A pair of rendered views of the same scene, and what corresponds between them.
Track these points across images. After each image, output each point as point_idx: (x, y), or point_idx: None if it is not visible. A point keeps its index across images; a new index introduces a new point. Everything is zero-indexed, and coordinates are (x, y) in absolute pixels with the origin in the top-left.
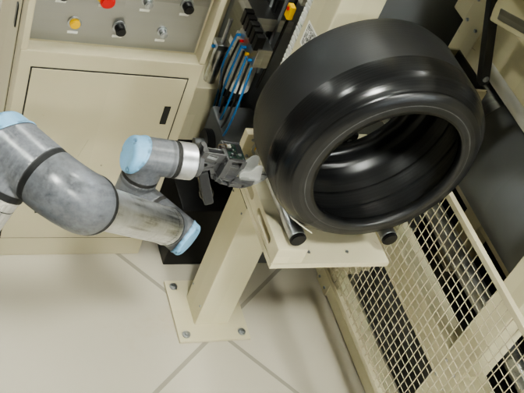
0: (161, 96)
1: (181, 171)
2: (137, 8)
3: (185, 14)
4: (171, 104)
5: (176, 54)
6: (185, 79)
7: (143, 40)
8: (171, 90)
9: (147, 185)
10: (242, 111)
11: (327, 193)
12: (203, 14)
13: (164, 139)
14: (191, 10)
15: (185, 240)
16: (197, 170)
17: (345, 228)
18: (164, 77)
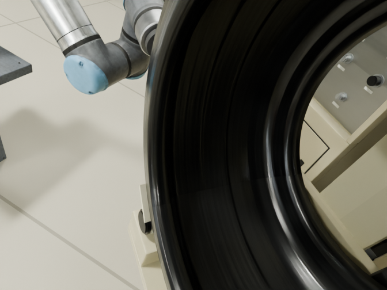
0: (303, 148)
1: (135, 25)
2: (337, 63)
3: (370, 91)
4: (305, 161)
5: (339, 126)
6: (326, 147)
7: (325, 96)
8: (312, 148)
9: (123, 29)
10: (368, 251)
11: (258, 270)
12: (385, 100)
13: (163, 2)
14: (373, 81)
15: (66, 58)
16: (146, 38)
17: (166, 277)
18: (314, 132)
